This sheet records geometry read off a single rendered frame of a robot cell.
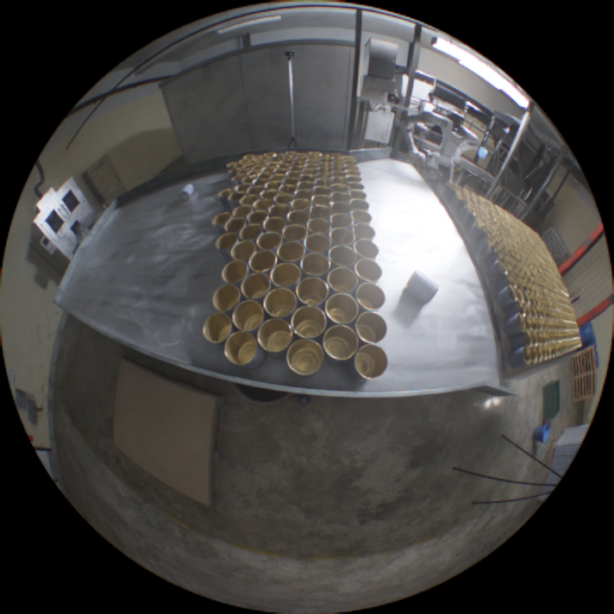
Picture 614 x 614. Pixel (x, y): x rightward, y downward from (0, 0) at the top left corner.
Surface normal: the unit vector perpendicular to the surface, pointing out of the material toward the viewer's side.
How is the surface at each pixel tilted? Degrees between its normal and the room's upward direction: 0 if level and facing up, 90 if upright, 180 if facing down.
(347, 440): 0
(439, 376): 0
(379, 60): 90
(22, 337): 90
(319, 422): 0
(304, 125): 90
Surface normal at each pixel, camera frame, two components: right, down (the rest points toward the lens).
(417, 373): -0.01, -0.43
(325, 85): -0.11, 0.90
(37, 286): 0.99, 0.09
